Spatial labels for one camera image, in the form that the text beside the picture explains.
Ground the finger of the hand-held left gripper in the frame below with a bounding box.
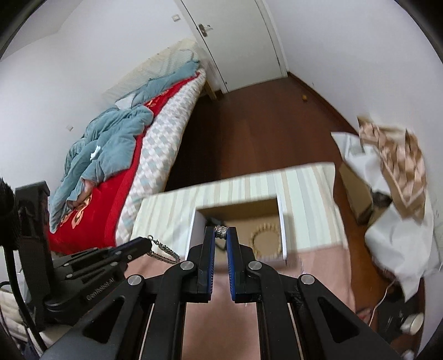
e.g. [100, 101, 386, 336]
[64, 258, 130, 288]
[52, 237, 153, 274]

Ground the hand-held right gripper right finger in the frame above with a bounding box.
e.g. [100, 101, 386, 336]
[226, 226, 411, 360]

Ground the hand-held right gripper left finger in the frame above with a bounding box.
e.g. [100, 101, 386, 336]
[41, 226, 217, 360]

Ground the silver chain necklace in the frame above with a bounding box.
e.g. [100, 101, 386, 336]
[145, 235, 181, 265]

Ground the white cardboard jewelry box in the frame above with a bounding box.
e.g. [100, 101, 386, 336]
[186, 195, 290, 268]

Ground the red blanket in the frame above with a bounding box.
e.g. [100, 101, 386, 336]
[47, 74, 199, 255]

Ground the striped pink tablecloth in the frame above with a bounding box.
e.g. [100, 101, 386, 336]
[123, 162, 358, 360]

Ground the blue-grey quilt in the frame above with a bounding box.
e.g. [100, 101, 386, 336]
[48, 60, 201, 233]

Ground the bed with checkered sheet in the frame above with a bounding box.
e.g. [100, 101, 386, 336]
[47, 38, 222, 255]

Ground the brown cardboard box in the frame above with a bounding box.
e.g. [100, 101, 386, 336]
[338, 162, 376, 225]

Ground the striped white pillow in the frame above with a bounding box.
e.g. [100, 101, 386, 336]
[103, 39, 199, 102]

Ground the white cup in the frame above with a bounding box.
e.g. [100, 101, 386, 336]
[401, 312, 426, 335]

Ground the brown patterned cloth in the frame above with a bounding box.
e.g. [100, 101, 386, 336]
[356, 115, 427, 225]

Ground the white door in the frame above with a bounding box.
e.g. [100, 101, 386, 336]
[175, 0, 289, 93]

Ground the black cable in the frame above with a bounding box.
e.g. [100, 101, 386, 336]
[3, 246, 47, 350]

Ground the beige beaded bracelet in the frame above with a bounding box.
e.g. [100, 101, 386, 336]
[250, 224, 282, 258]

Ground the white cable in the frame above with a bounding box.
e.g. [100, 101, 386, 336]
[367, 279, 397, 328]

